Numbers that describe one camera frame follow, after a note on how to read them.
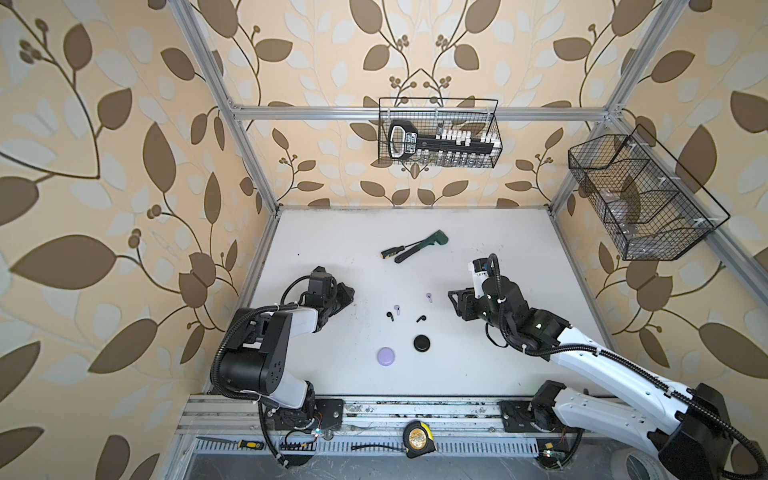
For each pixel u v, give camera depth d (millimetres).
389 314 917
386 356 852
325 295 755
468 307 680
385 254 1048
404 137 825
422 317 912
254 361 452
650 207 731
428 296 961
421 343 843
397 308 937
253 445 702
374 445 711
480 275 685
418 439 690
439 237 1100
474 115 911
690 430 385
